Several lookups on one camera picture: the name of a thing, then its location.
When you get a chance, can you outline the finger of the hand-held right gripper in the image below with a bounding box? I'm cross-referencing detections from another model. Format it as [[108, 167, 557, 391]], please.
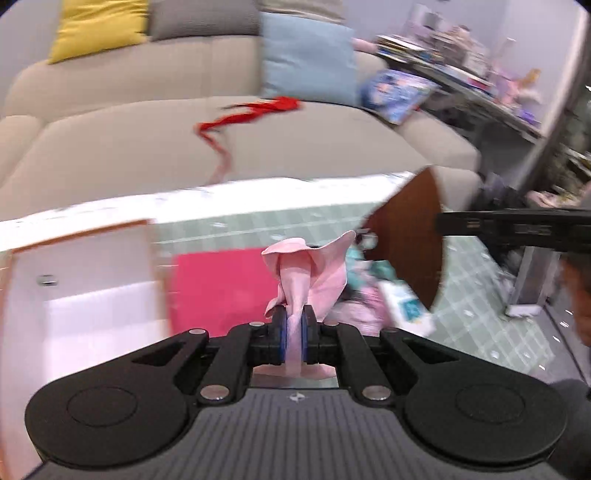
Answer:
[[435, 210, 497, 237]]

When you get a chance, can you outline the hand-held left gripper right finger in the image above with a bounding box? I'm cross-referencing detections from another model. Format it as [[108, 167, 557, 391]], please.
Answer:
[[300, 305, 455, 402]]

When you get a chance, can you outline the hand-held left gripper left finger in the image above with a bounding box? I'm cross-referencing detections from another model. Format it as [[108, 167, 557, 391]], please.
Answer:
[[131, 305, 289, 402]]

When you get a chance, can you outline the pink cloth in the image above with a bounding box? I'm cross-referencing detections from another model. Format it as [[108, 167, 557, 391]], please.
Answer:
[[253, 231, 357, 381]]

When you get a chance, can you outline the teal headband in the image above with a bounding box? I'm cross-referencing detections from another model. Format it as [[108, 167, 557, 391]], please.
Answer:
[[345, 231, 400, 289]]

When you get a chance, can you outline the white tissue packet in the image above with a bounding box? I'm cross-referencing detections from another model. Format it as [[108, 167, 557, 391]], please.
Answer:
[[379, 279, 435, 337]]

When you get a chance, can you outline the person's right hand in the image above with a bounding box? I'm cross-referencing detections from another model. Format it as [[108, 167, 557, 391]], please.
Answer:
[[558, 261, 591, 347]]

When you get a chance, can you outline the red box with clear window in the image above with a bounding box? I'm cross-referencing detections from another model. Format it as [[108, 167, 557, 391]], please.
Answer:
[[171, 247, 282, 342]]

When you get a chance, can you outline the grey desk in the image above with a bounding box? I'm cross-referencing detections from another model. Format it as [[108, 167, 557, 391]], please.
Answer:
[[376, 46, 543, 144]]

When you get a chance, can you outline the cartoon print pillow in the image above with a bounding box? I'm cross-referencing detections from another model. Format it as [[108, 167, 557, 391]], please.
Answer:
[[359, 69, 439, 125]]

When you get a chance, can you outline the white desk organizer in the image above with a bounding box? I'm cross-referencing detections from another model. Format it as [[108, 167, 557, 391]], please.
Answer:
[[413, 4, 492, 70]]

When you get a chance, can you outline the stack of books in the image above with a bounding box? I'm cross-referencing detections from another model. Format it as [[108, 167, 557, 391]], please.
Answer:
[[376, 32, 431, 60]]

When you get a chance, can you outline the light blue pillow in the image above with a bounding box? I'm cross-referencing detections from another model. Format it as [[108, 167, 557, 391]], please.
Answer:
[[259, 11, 360, 107]]

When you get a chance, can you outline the beige sofa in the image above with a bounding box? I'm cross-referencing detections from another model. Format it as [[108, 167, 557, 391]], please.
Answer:
[[0, 32, 481, 222]]

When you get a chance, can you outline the beige pillow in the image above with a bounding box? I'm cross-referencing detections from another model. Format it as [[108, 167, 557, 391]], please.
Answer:
[[259, 0, 345, 24]]

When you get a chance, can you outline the grey woven pillow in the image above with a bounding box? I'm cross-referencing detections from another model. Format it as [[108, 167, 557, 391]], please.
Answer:
[[148, 0, 262, 41]]

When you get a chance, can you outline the yellow pillow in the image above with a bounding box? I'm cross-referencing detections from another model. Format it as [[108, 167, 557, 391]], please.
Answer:
[[47, 0, 151, 64]]

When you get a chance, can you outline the red cloth strap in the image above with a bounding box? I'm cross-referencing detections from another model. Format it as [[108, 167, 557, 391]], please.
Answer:
[[194, 96, 305, 185]]

